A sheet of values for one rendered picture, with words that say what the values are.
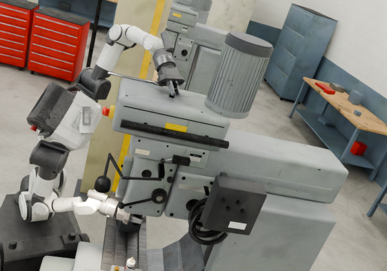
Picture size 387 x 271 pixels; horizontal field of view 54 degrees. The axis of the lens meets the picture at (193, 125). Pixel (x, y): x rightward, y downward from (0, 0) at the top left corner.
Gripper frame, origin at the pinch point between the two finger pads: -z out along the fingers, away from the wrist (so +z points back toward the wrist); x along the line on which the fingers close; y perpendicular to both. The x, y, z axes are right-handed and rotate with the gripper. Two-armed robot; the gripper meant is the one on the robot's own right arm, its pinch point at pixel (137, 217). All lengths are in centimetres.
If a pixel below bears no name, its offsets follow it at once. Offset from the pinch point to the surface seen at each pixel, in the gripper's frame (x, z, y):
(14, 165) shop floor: 169, 151, 124
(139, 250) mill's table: 8.4, -5.3, 27.8
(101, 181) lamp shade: -12.4, 18.8, -22.2
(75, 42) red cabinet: 407, 201, 51
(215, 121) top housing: -8, -20, -64
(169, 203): -8.3, -13.1, -19.6
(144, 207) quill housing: -9.6, -2.7, -13.8
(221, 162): -4, -29, -45
